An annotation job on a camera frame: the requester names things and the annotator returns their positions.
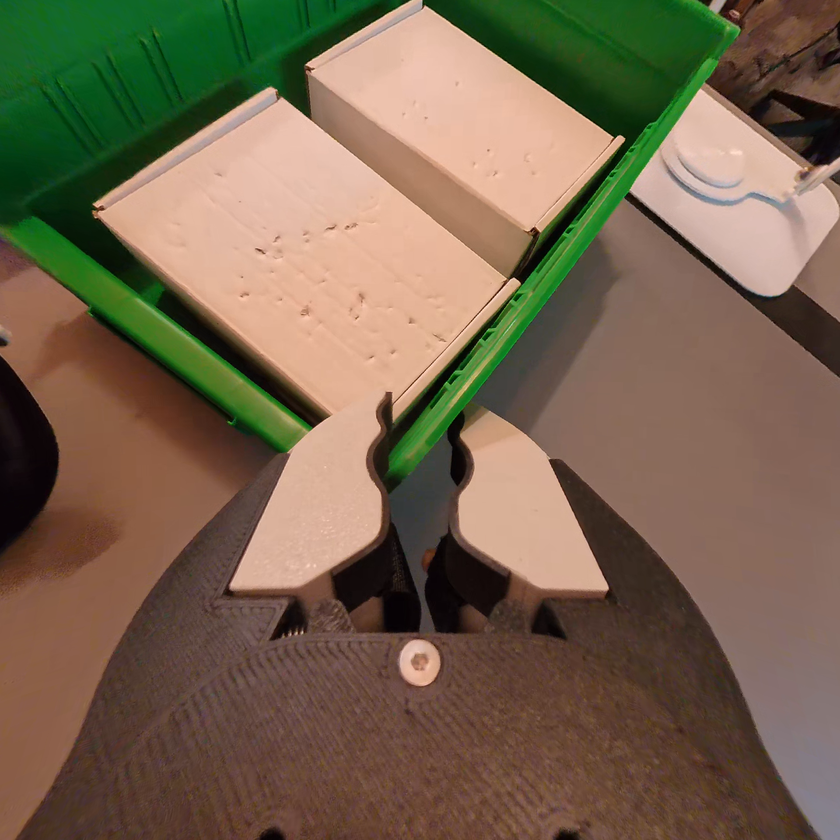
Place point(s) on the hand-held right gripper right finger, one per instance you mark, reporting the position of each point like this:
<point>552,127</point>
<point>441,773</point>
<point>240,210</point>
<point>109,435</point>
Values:
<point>518,518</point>

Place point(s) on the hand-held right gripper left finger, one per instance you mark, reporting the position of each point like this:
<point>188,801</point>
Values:
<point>321,505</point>

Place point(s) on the white cardboard mailer box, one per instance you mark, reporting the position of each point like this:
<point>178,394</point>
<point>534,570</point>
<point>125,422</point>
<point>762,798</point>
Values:
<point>295,262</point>
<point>459,111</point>

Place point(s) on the green plastic bin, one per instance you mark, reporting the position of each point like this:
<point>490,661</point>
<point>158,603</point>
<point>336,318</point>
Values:
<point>98,59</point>

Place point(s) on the grey desk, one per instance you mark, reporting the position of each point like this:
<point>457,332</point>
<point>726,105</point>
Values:
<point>656,426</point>

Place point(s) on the black wrist rest pad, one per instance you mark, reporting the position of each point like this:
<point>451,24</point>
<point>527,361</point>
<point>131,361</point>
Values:
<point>23,459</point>

